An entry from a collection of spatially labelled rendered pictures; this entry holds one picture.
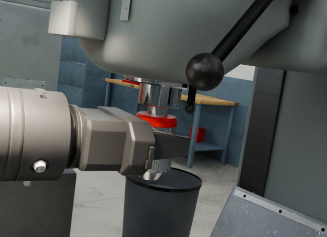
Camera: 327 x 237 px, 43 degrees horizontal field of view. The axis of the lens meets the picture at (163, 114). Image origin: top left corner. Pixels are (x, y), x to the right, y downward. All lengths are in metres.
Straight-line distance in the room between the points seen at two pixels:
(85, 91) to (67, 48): 1.05
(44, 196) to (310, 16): 0.48
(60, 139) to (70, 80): 7.76
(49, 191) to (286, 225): 0.42
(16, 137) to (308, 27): 0.31
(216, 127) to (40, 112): 5.68
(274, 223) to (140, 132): 0.46
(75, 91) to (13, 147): 7.60
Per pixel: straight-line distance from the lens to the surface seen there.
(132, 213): 2.46
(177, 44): 0.37
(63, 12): 0.38
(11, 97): 0.39
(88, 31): 0.38
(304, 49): 0.47
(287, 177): 0.80
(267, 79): 0.82
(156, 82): 0.42
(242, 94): 5.74
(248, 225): 0.83
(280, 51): 0.48
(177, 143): 0.45
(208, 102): 5.24
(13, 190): 0.70
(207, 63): 0.31
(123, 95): 7.80
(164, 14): 0.36
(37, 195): 0.71
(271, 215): 0.81
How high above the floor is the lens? 1.33
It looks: 8 degrees down
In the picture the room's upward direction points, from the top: 8 degrees clockwise
